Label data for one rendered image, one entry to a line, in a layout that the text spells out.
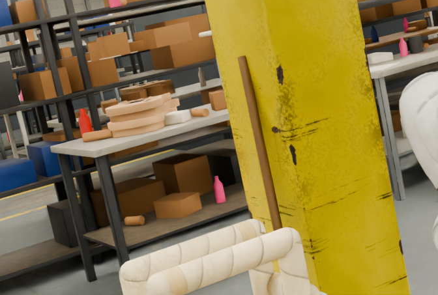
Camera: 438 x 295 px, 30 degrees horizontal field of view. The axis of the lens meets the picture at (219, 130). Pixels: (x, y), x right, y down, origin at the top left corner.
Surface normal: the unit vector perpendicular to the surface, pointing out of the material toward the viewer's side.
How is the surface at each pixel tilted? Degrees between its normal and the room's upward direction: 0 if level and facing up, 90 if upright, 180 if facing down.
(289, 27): 90
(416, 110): 75
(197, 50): 90
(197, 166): 90
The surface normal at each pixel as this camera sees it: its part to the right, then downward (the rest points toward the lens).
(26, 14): 0.39, 0.04
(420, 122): -0.84, 0.02
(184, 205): 0.79, -0.08
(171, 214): -0.58, 0.23
